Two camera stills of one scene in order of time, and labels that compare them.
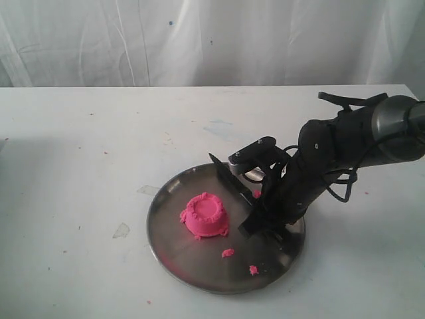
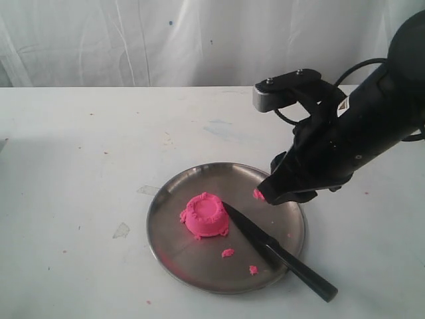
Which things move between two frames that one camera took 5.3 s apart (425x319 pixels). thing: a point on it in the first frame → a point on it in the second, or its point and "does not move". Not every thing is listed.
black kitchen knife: x=251 y=195 → x=285 y=258
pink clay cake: x=205 y=215 does not move
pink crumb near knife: x=256 y=193 does not move
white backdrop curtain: x=181 y=43 does not move
